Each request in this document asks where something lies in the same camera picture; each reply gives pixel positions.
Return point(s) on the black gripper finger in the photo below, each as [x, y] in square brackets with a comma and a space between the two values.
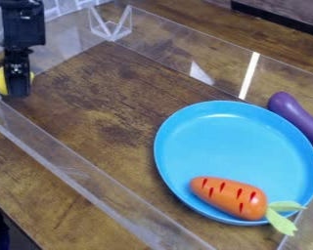
[18, 78]

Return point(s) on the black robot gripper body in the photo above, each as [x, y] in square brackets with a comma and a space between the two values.
[25, 27]

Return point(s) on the yellow toy lemon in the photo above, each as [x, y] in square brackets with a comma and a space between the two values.
[3, 83]

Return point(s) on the blue plastic tray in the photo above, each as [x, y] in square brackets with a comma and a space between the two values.
[235, 141]

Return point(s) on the white patterned curtain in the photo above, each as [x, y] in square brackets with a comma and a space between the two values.
[57, 8]

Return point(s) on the purple toy eggplant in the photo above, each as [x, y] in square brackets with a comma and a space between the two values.
[285, 104]

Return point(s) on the dark wooden furniture piece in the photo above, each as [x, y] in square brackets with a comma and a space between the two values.
[291, 13]

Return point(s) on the orange toy carrot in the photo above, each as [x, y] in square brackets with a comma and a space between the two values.
[244, 201]

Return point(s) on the clear acrylic left wall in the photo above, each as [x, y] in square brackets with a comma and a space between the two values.
[69, 38]

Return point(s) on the clear acrylic wall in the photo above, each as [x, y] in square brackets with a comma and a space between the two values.
[69, 38]
[137, 215]
[228, 67]

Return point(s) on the clear acrylic front wall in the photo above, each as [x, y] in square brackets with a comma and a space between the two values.
[137, 215]

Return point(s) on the clear acrylic back wall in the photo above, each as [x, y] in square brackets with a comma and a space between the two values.
[228, 67]

